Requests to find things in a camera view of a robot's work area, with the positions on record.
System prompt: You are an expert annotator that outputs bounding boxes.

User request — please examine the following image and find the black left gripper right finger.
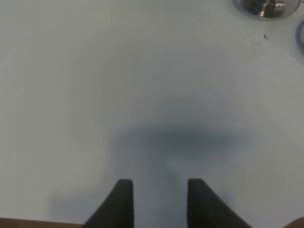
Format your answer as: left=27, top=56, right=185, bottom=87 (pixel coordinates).
left=187, top=179, right=250, bottom=228

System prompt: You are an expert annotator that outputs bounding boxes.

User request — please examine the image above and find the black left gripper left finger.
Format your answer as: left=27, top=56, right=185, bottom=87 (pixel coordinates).
left=82, top=179, right=134, bottom=228

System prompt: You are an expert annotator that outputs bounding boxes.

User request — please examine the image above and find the near steel cup saucer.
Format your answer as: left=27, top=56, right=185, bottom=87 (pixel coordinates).
left=295, top=20, right=304, bottom=55

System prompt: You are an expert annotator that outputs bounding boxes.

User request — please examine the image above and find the steel cup saucer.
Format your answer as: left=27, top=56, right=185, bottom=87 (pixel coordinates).
left=233, top=0, right=302, bottom=19
left=295, top=20, right=304, bottom=55

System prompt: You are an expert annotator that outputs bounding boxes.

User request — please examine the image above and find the far steel cup saucer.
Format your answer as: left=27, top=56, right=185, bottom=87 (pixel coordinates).
left=233, top=0, right=302, bottom=19

